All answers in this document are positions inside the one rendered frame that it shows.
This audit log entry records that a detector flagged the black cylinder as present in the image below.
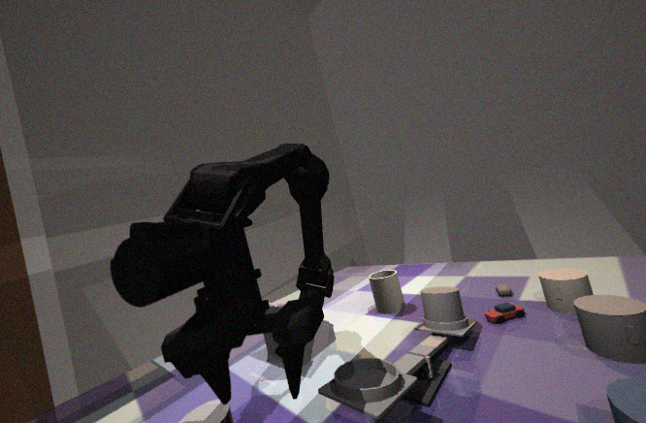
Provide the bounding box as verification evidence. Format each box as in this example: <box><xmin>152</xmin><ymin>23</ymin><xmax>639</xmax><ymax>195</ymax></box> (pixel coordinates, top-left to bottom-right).
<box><xmin>573</xmin><ymin>295</ymin><xmax>646</xmax><ymax>364</ymax></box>
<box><xmin>420</xmin><ymin>286</ymin><xmax>465</xmax><ymax>323</ymax></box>

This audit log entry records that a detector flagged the small grey pebble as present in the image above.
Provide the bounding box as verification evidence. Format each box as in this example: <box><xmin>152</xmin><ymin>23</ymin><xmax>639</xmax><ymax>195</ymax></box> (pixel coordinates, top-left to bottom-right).
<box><xmin>496</xmin><ymin>284</ymin><xmax>512</xmax><ymax>297</ymax></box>

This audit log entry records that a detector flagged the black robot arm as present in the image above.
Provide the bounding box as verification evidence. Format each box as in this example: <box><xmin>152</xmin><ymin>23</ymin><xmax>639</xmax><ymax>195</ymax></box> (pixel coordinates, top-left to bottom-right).
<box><xmin>111</xmin><ymin>144</ymin><xmax>335</xmax><ymax>378</ymax></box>

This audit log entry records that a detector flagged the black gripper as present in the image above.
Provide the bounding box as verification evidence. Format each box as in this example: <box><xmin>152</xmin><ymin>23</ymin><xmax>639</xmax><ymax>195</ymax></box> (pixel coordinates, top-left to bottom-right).
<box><xmin>197</xmin><ymin>263</ymin><xmax>324</xmax><ymax>406</ymax></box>

